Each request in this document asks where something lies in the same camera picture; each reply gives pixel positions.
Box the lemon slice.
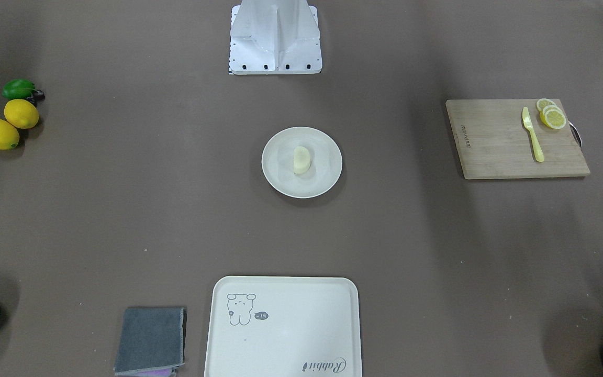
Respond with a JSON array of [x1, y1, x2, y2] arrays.
[[536, 98, 558, 113], [539, 107, 568, 129]]

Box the folded grey cloth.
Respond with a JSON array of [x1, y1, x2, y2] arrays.
[[114, 306, 186, 376]]

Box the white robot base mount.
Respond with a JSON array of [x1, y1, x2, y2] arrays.
[[228, 1, 323, 75]]

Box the white steamed bun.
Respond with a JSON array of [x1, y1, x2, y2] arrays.
[[293, 146, 311, 175]]

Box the yellow plastic knife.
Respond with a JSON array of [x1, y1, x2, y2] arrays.
[[521, 107, 545, 163]]

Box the green lime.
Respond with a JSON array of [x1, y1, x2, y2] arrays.
[[2, 79, 36, 100]]

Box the cream round plate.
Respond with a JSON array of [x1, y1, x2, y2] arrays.
[[261, 127, 343, 198]]

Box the bamboo cutting board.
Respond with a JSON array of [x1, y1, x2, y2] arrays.
[[445, 99, 589, 180]]

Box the dark cherries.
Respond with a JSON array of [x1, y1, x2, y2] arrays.
[[25, 89, 46, 107]]

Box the cream rabbit tray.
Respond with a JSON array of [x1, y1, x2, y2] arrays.
[[204, 276, 362, 376]]

